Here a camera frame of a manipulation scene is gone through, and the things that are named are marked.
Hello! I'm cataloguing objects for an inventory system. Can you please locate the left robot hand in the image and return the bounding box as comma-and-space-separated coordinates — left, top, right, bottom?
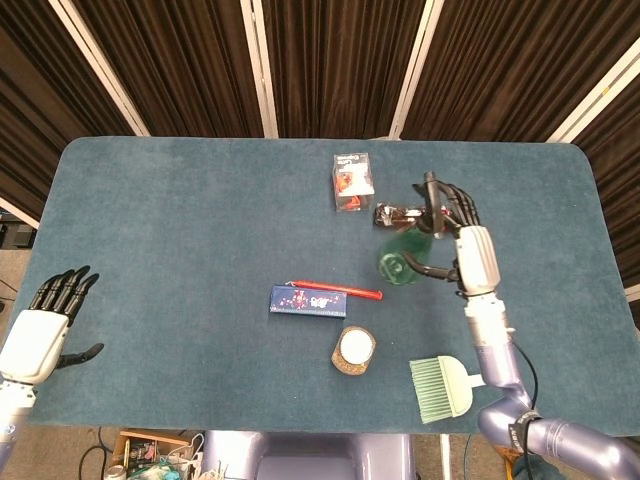
0, 265, 105, 386

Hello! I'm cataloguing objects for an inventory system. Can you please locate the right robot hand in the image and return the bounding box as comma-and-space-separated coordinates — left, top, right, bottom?
402, 181, 502, 299

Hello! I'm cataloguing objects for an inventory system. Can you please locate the green spray bottle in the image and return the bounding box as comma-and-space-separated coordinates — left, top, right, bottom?
375, 170, 447, 288

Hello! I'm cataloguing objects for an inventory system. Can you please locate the purple robot base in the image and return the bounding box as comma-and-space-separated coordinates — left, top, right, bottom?
200, 429, 416, 480

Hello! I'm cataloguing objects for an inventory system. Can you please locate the cola bottle red label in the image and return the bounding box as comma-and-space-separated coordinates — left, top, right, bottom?
373, 201, 454, 230

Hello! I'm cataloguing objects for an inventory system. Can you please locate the green brush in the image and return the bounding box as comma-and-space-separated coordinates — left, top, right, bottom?
408, 355, 487, 425

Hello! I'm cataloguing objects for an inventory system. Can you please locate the red pen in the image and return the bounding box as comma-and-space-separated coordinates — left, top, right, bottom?
291, 280, 386, 301

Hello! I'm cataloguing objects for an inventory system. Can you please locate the clear plastic box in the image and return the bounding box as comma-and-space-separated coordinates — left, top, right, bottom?
332, 151, 377, 213

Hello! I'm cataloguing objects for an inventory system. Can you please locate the cardboard box with clutter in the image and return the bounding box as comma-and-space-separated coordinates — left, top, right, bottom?
110, 429, 204, 480

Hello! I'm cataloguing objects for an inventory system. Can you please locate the blue rectangular box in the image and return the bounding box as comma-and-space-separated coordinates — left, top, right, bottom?
269, 284, 349, 320

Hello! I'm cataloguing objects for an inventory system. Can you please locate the blue table mat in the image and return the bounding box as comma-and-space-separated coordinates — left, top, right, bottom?
8, 136, 640, 435

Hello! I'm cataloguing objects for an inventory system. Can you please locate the black cable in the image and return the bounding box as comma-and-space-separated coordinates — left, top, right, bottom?
508, 340, 540, 480

